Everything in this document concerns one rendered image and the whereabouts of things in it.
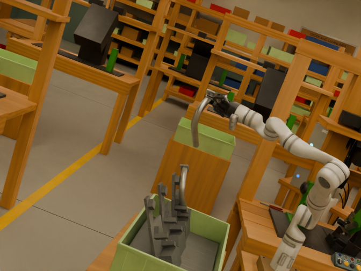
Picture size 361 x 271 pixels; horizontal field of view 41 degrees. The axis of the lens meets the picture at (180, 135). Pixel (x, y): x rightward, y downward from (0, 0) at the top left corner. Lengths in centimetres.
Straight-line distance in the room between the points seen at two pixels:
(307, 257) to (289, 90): 99
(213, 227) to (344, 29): 1075
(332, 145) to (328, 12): 986
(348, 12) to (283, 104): 1001
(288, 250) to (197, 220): 47
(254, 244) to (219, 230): 22
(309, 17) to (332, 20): 57
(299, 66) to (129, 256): 161
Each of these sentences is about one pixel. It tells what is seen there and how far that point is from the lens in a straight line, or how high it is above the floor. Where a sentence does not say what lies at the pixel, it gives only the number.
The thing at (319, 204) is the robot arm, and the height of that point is 132.
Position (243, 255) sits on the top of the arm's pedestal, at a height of 85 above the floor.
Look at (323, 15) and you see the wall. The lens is 1280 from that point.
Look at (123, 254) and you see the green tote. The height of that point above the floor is 92.
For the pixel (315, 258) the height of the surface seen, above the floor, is 90.
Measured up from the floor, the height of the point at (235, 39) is 164.
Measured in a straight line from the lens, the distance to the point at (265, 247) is 259.
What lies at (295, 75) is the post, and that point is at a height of 172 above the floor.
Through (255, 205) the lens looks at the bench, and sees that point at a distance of 310.
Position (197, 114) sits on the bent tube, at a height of 147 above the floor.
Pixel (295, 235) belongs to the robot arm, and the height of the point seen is 109.
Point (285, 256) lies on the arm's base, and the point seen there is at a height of 98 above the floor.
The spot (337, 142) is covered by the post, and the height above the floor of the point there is 143.
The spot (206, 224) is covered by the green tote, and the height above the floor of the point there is 91.
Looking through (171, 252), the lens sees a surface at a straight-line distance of 204.
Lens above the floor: 187
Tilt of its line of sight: 14 degrees down
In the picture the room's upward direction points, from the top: 20 degrees clockwise
